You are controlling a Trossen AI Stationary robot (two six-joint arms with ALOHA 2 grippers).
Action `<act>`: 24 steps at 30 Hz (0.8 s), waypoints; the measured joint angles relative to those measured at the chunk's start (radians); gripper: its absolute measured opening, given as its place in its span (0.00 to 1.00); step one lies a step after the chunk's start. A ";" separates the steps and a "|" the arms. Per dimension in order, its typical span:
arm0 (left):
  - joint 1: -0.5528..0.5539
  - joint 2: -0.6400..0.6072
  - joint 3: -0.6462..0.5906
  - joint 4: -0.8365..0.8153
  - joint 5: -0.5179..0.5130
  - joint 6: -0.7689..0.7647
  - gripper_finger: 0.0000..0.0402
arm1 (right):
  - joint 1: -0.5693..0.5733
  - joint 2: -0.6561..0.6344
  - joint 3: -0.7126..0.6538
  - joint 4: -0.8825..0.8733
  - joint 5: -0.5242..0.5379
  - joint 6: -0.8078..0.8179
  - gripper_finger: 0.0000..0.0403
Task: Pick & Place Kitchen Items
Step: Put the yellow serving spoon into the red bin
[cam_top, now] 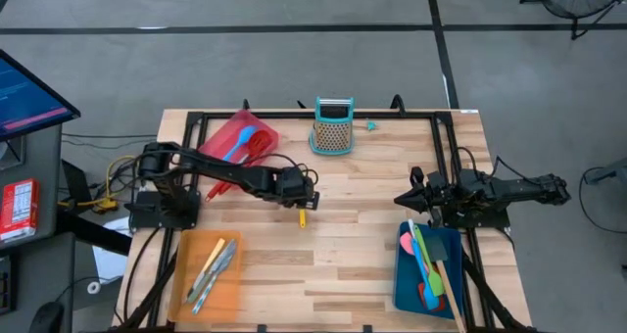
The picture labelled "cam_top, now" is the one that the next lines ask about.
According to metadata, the knife with cream handle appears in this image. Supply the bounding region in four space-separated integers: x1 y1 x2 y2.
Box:
183 238 226 306

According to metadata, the yellow cable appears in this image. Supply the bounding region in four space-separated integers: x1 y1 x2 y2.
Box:
57 155 136 213

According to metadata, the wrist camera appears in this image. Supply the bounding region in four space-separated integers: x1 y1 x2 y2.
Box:
428 171 459 200
279 165 315 200

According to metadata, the black computer mouse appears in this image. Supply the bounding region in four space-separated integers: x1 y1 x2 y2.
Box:
27 301 65 333

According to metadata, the red silicone spatula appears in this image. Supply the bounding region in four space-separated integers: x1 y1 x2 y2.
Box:
416 282 448 313

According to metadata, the black floor fan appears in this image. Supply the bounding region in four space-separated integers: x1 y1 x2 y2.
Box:
518 0 627 41

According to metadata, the green silicone spatula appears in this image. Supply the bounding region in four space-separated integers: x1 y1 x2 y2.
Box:
411 223 446 298

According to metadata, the grey-green table knife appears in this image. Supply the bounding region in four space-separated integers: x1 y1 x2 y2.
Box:
187 238 238 305

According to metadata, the orange translucent plastic bin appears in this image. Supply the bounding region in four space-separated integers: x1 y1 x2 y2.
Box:
166 230 245 324

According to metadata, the computer monitor blue screen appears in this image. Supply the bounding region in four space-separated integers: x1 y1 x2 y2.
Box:
0 48 82 143

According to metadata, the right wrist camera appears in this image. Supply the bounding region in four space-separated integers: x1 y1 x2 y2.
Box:
428 171 459 200

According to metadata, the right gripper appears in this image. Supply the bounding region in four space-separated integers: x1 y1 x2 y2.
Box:
394 166 461 227

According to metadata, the grey equipment cart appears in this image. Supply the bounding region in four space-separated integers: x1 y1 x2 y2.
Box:
0 124 77 333

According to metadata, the dark blue plastic bin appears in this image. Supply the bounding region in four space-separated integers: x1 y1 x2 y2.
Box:
390 223 465 327

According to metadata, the grey spatula with wooden handle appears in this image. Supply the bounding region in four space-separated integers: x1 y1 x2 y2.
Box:
423 234 467 333

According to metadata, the black metal table frame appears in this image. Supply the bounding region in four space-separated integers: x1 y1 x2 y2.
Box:
112 108 540 333

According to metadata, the red cardboard box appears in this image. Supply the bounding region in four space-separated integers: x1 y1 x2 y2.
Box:
0 177 40 244

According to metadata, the white paper sheet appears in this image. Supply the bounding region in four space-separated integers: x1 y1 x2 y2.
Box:
92 214 133 285

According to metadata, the pink translucent plastic bin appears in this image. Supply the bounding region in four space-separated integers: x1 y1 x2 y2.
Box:
200 108 280 191

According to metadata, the red-handled utensil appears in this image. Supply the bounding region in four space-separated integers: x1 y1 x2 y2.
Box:
204 141 265 203

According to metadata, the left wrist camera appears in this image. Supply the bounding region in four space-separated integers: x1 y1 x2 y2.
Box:
279 165 315 200

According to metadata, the teal metal box grater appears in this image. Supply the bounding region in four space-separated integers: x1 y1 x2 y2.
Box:
308 96 357 157

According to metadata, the blue silicone spoon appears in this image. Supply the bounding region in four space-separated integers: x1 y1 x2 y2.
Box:
222 124 258 164

